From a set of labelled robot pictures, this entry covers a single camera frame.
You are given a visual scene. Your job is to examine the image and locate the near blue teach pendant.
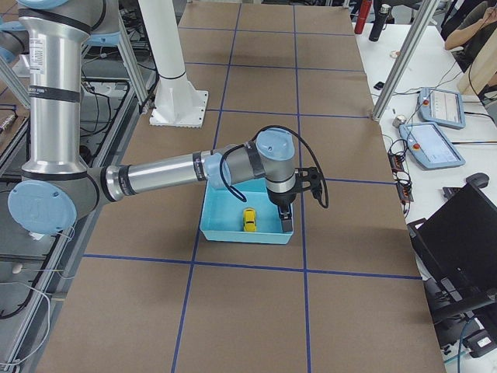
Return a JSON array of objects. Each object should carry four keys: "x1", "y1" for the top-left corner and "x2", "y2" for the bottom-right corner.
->
[{"x1": 398, "y1": 122, "x2": 465, "y2": 170}]

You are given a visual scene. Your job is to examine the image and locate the aluminium frame post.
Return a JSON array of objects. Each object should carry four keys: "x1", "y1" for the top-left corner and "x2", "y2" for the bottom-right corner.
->
[{"x1": 371, "y1": 0, "x2": 440, "y2": 122}]

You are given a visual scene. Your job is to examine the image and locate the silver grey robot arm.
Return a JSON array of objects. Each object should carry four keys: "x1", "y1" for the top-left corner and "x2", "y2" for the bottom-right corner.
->
[{"x1": 8, "y1": 1, "x2": 297, "y2": 235}]

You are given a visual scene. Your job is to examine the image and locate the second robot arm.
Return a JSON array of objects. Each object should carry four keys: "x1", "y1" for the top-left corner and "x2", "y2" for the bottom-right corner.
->
[{"x1": 1, "y1": 21, "x2": 30, "y2": 64}]

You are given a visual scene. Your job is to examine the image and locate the red bottle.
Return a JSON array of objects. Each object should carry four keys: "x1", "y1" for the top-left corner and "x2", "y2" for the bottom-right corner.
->
[{"x1": 354, "y1": 0, "x2": 374, "y2": 35}]

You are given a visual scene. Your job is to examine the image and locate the yellow beetle toy car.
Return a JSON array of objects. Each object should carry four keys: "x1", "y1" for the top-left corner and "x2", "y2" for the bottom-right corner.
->
[{"x1": 242, "y1": 207, "x2": 257, "y2": 232}]

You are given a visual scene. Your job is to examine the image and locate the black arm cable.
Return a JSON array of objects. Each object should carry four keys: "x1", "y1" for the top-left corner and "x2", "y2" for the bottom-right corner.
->
[{"x1": 217, "y1": 124, "x2": 331, "y2": 210}]

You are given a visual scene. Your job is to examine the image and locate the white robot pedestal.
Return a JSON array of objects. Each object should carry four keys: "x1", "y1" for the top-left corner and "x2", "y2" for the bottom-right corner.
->
[{"x1": 140, "y1": 1, "x2": 209, "y2": 127}]

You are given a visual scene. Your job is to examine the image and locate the black monitor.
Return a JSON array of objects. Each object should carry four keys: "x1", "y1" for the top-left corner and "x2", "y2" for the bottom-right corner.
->
[{"x1": 412, "y1": 183, "x2": 496, "y2": 329}]

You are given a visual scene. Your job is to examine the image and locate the blue teach pendant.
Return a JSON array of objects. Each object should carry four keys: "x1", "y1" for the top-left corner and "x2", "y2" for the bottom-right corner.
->
[
  {"x1": 418, "y1": 87, "x2": 466, "y2": 130},
  {"x1": 398, "y1": 122, "x2": 465, "y2": 170}
]

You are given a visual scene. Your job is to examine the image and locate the far blue teach pendant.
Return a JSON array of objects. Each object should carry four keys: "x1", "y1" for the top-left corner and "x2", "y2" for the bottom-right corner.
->
[{"x1": 418, "y1": 87, "x2": 466, "y2": 130}]

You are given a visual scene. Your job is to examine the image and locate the light blue plastic bin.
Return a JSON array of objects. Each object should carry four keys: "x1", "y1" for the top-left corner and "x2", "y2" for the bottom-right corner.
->
[{"x1": 199, "y1": 182, "x2": 295, "y2": 246}]

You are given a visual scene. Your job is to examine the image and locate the black bottle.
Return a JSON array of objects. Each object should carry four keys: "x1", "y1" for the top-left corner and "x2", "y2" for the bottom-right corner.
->
[{"x1": 369, "y1": 4, "x2": 391, "y2": 42}]

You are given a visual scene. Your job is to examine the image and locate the small metal cylinder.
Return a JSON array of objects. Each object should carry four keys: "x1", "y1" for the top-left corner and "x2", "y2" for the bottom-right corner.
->
[{"x1": 392, "y1": 114, "x2": 407, "y2": 128}]

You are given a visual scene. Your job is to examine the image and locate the brown paper table mat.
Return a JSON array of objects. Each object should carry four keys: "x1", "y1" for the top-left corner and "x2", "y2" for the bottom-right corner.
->
[{"x1": 37, "y1": 2, "x2": 444, "y2": 372}]

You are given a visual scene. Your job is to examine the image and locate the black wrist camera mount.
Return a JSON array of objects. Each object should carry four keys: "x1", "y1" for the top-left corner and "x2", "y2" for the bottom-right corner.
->
[{"x1": 292, "y1": 167, "x2": 323, "y2": 199}]

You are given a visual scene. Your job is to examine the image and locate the seated person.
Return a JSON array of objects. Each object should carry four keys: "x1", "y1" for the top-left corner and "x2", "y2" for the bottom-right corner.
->
[{"x1": 444, "y1": 1, "x2": 496, "y2": 97}]

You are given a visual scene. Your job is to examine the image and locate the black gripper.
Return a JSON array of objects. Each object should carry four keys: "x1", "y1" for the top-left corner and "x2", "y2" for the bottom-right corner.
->
[{"x1": 267, "y1": 190, "x2": 294, "y2": 233}]

